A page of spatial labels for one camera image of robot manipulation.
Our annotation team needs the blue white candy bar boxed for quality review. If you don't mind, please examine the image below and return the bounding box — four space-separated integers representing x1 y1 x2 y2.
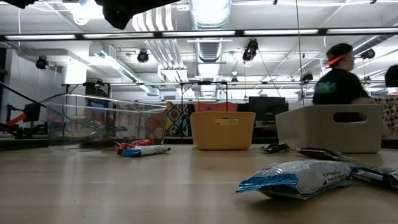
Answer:
233 159 354 200
119 144 172 157

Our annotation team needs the red candy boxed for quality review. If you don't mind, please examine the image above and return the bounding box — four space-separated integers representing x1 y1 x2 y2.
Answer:
115 139 155 154

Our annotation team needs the colourful patterned quilt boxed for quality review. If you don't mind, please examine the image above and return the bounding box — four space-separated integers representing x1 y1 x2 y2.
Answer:
164 101 192 138

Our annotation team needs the yellow plastic basket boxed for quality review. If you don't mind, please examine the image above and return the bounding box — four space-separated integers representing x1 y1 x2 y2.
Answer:
189 111 257 151

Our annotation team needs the black monitor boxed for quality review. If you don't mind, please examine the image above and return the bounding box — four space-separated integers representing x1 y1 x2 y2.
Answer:
248 96 289 127

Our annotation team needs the black ceiling spotlight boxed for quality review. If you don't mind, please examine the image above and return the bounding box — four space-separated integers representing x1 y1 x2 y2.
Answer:
136 49 150 64
360 48 376 60
241 38 259 62
35 55 50 70

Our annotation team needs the clear plastic basket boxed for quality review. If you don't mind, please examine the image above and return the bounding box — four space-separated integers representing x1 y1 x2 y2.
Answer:
46 93 169 147

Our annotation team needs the grey plastic basket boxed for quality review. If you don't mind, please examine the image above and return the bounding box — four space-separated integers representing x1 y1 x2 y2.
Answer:
274 104 384 154

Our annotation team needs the small black box device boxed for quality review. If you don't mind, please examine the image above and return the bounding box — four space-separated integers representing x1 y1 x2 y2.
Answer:
23 102 42 123

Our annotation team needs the red metal bar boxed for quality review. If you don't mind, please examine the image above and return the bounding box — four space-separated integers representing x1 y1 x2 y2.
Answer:
4 113 27 127

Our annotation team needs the dotted patterned fabric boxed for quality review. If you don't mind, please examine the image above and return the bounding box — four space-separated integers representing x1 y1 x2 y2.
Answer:
368 96 398 139

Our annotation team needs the black background metal frame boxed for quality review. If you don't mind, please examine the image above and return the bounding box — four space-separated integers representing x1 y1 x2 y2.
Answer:
60 80 386 103

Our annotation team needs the silver ventilation duct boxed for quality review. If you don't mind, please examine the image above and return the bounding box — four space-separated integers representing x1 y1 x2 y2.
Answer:
188 0 233 63

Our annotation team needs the black metal table frame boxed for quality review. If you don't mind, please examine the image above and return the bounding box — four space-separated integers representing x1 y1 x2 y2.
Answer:
0 27 398 152

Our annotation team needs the thin hanging cable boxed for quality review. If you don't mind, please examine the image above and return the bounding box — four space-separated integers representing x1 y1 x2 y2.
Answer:
294 0 305 107

